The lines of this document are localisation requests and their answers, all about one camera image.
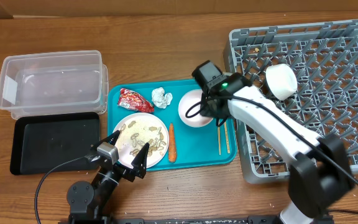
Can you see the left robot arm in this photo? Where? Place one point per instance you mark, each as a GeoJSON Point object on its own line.
{"type": "Point", "coordinates": [88, 199]}

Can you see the orange carrot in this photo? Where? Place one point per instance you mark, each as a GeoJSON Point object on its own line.
{"type": "Point", "coordinates": [172, 150]}

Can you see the clear plastic bin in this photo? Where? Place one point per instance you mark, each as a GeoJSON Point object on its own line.
{"type": "Point", "coordinates": [54, 83]}

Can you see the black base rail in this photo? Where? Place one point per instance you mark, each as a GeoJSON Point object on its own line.
{"type": "Point", "coordinates": [253, 219]}

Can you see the red snack wrapper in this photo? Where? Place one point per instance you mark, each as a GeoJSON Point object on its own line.
{"type": "Point", "coordinates": [132, 100]}

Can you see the crumpled white tissue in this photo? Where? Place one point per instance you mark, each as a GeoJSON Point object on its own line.
{"type": "Point", "coordinates": [160, 98]}

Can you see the grey dishwasher rack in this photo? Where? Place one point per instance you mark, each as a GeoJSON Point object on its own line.
{"type": "Point", "coordinates": [324, 58]}

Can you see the black tray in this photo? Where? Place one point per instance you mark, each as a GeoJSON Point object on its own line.
{"type": "Point", "coordinates": [42, 142]}

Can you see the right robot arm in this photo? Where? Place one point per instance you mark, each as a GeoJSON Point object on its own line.
{"type": "Point", "coordinates": [319, 169]}

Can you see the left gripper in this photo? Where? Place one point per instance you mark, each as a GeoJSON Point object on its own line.
{"type": "Point", "coordinates": [138, 168]}

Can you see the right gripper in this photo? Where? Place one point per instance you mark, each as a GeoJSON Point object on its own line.
{"type": "Point", "coordinates": [209, 110]}

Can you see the white plate with peanuts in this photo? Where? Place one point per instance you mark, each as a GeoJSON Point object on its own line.
{"type": "Point", "coordinates": [138, 129]}

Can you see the right wooden chopstick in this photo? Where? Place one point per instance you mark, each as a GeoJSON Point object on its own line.
{"type": "Point", "coordinates": [227, 138]}

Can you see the teal serving tray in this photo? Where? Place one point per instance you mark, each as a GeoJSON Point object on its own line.
{"type": "Point", "coordinates": [195, 146]}

